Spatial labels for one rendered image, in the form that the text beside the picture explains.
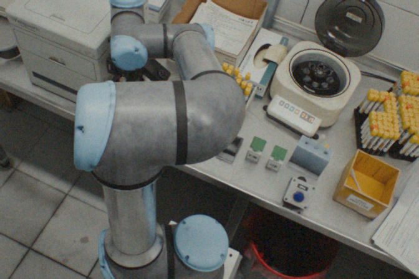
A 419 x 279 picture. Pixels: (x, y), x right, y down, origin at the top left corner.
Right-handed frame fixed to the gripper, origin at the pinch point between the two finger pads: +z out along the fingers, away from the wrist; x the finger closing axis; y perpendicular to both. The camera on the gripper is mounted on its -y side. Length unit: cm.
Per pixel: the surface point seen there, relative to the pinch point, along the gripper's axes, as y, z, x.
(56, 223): 37, 100, 19
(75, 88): 18.7, 3.9, 4.5
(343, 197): -64, 9, -1
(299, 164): -50, 11, -7
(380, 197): -75, 12, -8
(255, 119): -32.1, 12.4, -16.7
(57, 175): 50, 100, -2
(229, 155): -29.6, 11.0, 0.1
